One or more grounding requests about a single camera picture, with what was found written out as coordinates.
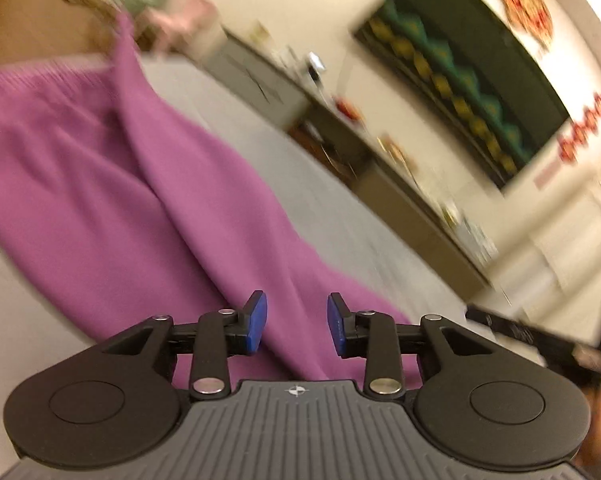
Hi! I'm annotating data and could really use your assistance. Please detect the wide amber glass jar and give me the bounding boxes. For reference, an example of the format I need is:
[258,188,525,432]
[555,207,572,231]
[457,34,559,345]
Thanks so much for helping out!
[379,135,416,166]

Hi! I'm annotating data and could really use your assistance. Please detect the black handheld device with screen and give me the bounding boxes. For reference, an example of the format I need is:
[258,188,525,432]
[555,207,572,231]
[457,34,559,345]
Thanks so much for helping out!
[304,51,327,81]

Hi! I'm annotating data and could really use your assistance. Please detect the purple pants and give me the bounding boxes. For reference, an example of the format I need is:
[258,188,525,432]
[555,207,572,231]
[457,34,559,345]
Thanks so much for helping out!
[0,12,416,391]

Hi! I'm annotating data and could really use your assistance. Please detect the pink plastic child chair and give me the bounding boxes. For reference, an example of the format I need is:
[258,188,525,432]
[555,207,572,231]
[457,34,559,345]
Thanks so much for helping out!
[149,0,217,55]

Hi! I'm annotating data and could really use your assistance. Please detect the round red paper decoration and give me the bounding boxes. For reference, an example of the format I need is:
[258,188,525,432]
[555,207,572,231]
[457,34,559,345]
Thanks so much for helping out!
[485,0,554,52]

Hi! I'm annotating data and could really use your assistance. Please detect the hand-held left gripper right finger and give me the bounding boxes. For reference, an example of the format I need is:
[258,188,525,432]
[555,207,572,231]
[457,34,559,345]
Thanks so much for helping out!
[327,292,496,401]

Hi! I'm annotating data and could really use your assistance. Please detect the red fruit plate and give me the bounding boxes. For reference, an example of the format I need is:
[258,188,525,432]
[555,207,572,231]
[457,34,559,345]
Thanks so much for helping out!
[334,96,365,121]

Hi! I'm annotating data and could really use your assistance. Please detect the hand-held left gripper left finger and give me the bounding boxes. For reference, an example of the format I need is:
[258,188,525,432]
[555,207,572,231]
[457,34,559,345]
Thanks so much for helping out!
[98,290,268,401]

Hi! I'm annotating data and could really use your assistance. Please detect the red knot ornament string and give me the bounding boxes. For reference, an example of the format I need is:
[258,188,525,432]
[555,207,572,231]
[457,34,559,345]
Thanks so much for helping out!
[533,91,601,187]

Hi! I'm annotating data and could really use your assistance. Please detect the wall television with patterned cover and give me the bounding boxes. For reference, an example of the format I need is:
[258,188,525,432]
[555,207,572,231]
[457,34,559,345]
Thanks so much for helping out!
[353,0,571,193]

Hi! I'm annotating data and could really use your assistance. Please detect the long grey television cabinet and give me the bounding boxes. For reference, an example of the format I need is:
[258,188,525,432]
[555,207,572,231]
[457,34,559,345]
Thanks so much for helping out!
[200,27,496,291]

